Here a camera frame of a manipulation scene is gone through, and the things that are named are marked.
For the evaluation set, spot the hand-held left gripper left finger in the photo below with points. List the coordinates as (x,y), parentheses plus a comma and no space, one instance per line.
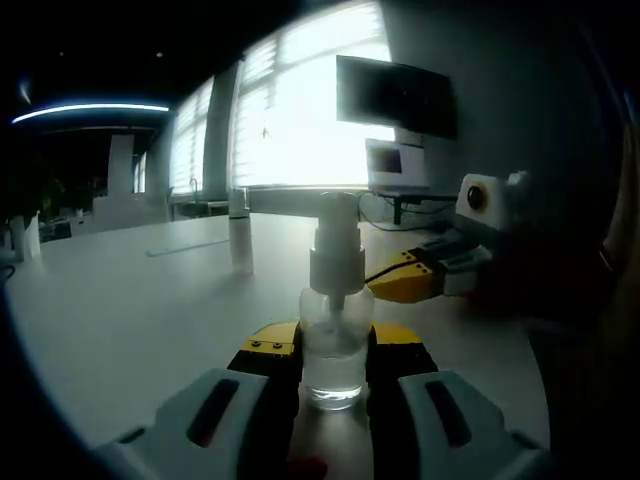
(260,385)

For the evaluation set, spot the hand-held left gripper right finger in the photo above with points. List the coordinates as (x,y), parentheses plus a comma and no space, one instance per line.
(400,360)

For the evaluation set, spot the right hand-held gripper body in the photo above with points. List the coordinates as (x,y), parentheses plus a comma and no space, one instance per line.
(492,200)

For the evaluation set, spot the clear pump bottle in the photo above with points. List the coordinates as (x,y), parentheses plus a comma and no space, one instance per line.
(332,370)

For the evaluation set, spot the wide clear bottle cover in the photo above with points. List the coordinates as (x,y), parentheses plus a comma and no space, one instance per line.
(238,202)

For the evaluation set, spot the person's right hand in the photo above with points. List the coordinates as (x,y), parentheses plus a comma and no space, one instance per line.
(520,280)

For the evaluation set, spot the person's left hand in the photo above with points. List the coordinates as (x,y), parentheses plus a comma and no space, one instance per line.
(307,470)

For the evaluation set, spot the black desk stand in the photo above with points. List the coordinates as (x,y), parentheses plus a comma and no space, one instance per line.
(397,210)

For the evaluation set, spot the white window blinds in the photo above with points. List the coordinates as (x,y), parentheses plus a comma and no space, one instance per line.
(300,125)

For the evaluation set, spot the curved metal faucet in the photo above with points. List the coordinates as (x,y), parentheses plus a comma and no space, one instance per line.
(190,192)

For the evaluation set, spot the white low cabinet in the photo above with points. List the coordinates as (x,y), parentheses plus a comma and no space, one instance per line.
(130,212)

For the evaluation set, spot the white square column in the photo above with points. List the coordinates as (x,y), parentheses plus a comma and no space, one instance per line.
(121,165)

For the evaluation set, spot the straight ceiling light strip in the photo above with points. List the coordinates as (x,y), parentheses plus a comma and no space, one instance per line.
(100,106)

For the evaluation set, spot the black wall monitor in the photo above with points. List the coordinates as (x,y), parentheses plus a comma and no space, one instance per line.
(395,95)

